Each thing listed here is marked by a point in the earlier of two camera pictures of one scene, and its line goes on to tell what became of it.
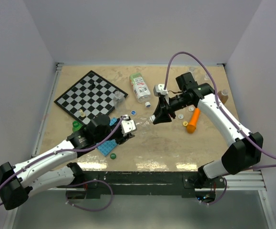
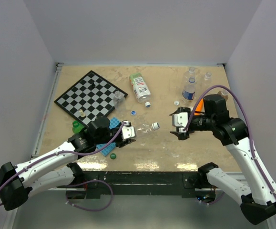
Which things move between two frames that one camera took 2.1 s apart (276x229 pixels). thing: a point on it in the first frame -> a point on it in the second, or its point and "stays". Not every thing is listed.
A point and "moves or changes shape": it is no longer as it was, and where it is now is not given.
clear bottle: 145,125 moves or changes shape
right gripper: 162,115 -> 185,135
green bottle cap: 113,156 stays
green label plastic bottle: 140,87 stays
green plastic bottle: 76,125 stays
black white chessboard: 92,95 stays
